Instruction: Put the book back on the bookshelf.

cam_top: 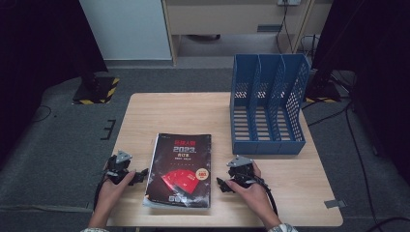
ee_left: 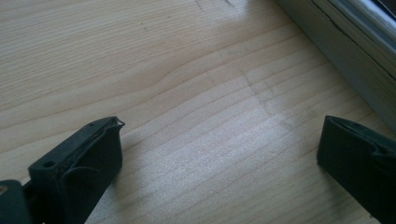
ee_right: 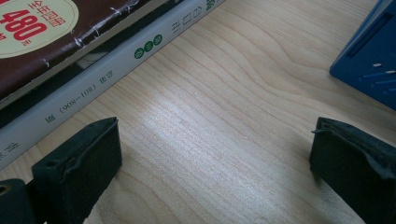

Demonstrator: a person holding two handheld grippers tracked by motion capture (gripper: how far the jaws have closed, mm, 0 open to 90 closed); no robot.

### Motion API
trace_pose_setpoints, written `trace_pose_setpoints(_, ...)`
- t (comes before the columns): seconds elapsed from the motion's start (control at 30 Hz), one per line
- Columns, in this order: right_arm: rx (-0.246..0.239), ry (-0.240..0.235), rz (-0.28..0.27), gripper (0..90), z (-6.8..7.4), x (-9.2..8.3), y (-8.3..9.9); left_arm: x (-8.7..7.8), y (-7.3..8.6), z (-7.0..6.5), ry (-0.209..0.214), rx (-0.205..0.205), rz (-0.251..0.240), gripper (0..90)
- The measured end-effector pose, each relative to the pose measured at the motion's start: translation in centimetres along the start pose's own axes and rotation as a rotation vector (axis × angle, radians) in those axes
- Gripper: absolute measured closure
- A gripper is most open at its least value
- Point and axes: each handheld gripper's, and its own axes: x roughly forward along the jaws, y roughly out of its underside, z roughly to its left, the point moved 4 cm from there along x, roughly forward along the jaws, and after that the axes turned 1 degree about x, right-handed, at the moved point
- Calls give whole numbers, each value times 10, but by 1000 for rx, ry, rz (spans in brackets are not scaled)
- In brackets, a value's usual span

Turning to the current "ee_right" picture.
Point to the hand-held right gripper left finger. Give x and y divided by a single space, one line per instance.
81 168

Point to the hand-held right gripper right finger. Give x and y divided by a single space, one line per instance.
355 174

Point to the white magazine with grey spine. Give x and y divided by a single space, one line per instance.
93 87

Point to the blue file rack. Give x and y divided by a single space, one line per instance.
370 46

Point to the red magazine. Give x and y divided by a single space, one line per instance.
93 18

